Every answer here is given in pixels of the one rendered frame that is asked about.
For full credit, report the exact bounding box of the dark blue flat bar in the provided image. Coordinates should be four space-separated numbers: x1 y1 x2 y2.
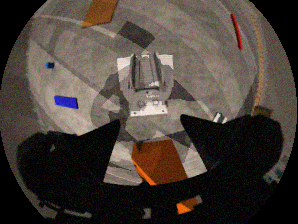
53 96 78 109

